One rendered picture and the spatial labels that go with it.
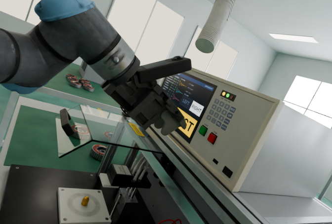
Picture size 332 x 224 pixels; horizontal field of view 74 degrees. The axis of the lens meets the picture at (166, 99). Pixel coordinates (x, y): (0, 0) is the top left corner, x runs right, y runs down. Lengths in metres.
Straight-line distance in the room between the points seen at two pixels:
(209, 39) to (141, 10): 3.78
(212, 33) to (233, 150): 1.40
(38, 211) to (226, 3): 1.83
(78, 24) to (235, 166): 0.39
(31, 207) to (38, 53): 0.52
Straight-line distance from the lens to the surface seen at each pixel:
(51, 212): 0.79
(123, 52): 0.38
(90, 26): 0.36
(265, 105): 0.48
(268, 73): 8.46
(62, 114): 0.66
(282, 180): 0.63
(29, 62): 0.37
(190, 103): 0.63
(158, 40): 5.62
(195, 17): 6.12
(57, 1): 0.36
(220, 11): 1.97
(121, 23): 5.28
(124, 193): 0.86
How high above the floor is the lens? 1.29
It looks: 8 degrees down
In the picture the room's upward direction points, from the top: 24 degrees clockwise
